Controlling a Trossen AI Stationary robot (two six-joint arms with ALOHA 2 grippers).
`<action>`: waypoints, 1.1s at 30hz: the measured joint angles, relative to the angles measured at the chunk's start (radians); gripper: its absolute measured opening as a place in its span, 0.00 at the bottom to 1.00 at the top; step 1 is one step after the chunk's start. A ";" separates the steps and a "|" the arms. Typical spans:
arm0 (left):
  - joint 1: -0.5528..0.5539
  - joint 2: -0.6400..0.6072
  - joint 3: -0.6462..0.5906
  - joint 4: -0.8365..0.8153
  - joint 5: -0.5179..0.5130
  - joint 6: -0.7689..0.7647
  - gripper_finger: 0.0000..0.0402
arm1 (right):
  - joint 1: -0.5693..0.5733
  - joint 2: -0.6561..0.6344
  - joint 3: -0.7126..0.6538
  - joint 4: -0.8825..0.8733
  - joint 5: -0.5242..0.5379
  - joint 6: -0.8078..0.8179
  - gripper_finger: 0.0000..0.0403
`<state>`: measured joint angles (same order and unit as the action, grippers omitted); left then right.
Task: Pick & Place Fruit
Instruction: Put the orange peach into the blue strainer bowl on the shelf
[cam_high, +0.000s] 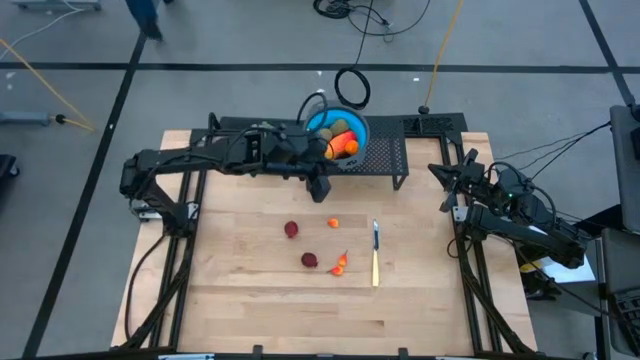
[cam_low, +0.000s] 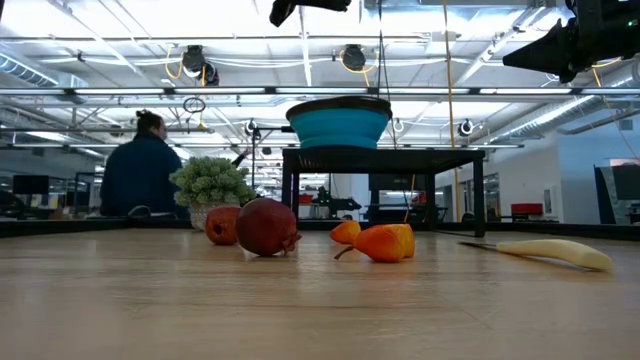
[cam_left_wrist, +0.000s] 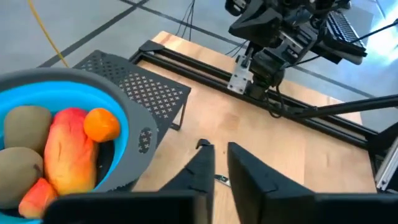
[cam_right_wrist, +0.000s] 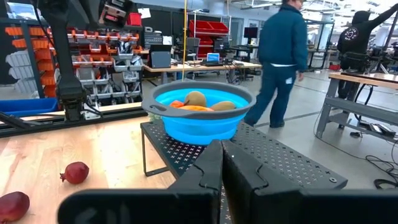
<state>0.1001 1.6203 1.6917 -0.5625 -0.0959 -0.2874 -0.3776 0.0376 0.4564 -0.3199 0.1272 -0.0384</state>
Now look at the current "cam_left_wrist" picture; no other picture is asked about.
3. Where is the dark grey side desk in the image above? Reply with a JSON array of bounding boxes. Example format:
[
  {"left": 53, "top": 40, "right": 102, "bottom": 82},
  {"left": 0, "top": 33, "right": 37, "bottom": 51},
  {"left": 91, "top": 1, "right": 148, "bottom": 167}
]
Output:
[{"left": 320, "top": 37, "right": 368, "bottom": 67}]

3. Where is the blue collapsible bowl grey rim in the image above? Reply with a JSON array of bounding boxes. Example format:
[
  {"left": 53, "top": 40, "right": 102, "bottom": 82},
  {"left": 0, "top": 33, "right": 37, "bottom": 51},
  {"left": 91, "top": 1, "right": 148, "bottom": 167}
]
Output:
[{"left": 0, "top": 67, "right": 159, "bottom": 224}]

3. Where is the silver aluminium bracket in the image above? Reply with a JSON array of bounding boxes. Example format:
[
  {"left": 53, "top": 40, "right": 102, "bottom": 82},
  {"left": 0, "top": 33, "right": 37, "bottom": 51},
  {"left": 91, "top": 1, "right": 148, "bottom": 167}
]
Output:
[{"left": 374, "top": 144, "right": 398, "bottom": 191}]

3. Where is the black keyboard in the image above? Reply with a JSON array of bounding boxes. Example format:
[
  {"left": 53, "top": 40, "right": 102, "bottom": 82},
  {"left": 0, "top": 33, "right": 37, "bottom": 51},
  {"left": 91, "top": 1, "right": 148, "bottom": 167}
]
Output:
[{"left": 326, "top": 11, "right": 366, "bottom": 50}]

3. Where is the brown-green toy kiwi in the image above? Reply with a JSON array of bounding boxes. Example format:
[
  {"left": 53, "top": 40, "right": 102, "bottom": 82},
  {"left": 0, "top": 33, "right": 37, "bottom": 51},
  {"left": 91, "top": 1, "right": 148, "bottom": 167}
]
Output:
[
  {"left": 3, "top": 105, "right": 53, "bottom": 155},
  {"left": 0, "top": 146, "right": 44, "bottom": 210}
]

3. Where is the black perforated metal shelf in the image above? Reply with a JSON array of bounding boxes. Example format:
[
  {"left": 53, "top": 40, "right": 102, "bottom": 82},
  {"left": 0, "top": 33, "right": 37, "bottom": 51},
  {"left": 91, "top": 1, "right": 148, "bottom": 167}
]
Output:
[{"left": 73, "top": 49, "right": 192, "bottom": 194}]

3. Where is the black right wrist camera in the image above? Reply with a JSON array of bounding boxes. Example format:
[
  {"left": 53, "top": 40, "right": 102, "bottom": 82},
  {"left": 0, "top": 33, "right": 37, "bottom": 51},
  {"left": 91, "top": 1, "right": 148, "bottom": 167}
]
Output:
[{"left": 225, "top": 0, "right": 249, "bottom": 16}]

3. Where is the red-yellow toy mango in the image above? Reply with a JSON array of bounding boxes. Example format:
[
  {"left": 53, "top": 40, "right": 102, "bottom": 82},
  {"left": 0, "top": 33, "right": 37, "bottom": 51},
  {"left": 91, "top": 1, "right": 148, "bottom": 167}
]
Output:
[{"left": 43, "top": 108, "right": 100, "bottom": 196}]

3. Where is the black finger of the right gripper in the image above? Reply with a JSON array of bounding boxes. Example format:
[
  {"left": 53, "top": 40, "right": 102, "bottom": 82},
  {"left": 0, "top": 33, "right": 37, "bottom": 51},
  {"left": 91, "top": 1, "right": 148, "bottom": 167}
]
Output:
[{"left": 229, "top": 7, "right": 282, "bottom": 49}]

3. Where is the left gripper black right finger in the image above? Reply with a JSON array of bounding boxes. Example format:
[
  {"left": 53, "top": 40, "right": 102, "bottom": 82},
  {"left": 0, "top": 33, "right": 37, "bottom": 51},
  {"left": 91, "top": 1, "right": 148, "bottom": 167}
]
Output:
[{"left": 228, "top": 142, "right": 315, "bottom": 224}]

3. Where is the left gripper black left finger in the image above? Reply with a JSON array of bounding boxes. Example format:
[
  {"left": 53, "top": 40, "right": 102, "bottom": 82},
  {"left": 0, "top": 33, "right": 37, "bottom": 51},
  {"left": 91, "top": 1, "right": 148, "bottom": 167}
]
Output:
[{"left": 160, "top": 139, "right": 215, "bottom": 224}]

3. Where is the knife with cream handle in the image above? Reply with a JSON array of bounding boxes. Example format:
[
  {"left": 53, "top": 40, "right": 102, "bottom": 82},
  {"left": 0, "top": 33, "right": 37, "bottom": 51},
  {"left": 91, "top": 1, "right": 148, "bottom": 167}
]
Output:
[{"left": 214, "top": 174, "right": 231, "bottom": 187}]

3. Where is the orange toy tangerine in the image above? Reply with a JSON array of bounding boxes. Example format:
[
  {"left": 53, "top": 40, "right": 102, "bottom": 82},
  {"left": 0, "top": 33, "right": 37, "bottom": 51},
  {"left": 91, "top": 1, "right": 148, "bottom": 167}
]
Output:
[{"left": 83, "top": 108, "right": 121, "bottom": 143}]

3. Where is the small orange-red toy pear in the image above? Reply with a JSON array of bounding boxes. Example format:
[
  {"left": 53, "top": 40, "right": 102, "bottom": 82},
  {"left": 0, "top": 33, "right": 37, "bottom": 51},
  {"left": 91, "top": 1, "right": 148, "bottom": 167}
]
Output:
[{"left": 17, "top": 177, "right": 59, "bottom": 219}]

